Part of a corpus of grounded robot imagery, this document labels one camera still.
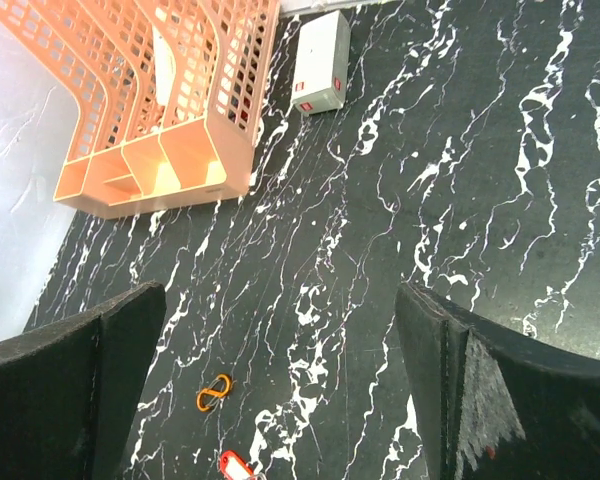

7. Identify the small white cardboard box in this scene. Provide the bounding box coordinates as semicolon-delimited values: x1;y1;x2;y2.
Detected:
291;10;351;115

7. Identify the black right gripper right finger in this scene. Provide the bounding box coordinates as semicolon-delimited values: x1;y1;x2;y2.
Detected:
395;283;600;479

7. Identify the white paper card in organizer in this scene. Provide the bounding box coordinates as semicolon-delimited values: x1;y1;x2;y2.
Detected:
152;26;176;107

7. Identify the orange plastic file organizer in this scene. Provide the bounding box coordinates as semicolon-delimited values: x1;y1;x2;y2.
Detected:
0;1;280;219

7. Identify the orange S-shaped carabiner keyring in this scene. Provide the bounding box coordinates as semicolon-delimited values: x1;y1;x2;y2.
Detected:
196;373;233;412

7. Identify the red key tag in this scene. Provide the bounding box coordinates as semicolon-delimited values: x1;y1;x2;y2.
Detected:
218;450;261;480

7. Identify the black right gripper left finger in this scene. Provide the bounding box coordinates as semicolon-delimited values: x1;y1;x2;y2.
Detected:
0;282;166;479

